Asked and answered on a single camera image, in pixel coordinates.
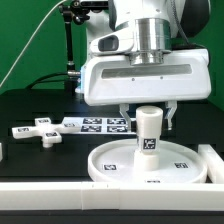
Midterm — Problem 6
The white right fence rail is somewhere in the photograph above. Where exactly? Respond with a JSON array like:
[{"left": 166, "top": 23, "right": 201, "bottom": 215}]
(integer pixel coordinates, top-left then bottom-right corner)
[{"left": 198, "top": 144, "right": 224, "bottom": 184}]

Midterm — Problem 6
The white front fence rail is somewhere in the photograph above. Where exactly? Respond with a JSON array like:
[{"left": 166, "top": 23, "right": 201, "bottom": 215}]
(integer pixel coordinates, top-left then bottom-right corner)
[{"left": 0, "top": 182, "right": 224, "bottom": 211}]

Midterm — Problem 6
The white round table top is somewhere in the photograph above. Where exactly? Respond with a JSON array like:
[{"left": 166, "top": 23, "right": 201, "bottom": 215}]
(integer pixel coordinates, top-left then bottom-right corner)
[{"left": 88, "top": 139, "right": 208, "bottom": 184}]

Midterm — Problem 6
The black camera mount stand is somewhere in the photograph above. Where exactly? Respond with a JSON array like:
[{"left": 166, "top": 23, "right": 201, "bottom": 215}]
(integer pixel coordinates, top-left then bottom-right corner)
[{"left": 59, "top": 0, "right": 108, "bottom": 95}]

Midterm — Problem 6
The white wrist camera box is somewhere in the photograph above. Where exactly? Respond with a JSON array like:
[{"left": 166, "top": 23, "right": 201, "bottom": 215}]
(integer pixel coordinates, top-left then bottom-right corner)
[{"left": 90, "top": 29, "right": 134, "bottom": 55}]

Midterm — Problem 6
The white cable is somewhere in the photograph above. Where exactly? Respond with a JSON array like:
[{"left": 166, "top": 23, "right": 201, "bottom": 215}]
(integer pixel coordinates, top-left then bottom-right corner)
[{"left": 0, "top": 0, "right": 68, "bottom": 88}]

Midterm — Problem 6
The black cable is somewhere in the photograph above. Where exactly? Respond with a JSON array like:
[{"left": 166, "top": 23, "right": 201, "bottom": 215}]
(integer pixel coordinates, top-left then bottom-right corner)
[{"left": 25, "top": 71, "right": 73, "bottom": 90}]

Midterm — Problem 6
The white cross-shaped table base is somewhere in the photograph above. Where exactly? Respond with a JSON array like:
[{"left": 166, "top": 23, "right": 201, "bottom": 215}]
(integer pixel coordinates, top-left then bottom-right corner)
[{"left": 12, "top": 117, "right": 81, "bottom": 148}]

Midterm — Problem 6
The white marker tag sheet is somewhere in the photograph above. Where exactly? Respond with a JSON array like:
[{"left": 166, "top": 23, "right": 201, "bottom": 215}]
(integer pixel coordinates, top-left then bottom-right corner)
[{"left": 62, "top": 117, "right": 134, "bottom": 135}]

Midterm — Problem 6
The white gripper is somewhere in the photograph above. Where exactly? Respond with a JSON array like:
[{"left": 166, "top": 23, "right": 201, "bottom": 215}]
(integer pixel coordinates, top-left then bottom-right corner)
[{"left": 84, "top": 49, "right": 211, "bottom": 131}]

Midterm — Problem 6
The white fence rail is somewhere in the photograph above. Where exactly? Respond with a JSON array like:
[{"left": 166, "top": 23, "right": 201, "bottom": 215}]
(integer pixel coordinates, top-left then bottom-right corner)
[
  {"left": 198, "top": 144, "right": 224, "bottom": 184},
  {"left": 0, "top": 182, "right": 224, "bottom": 211}
]

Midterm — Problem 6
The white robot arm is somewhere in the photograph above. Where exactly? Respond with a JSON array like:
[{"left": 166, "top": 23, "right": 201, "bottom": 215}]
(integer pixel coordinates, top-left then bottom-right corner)
[{"left": 81, "top": 0, "right": 211, "bottom": 124}]

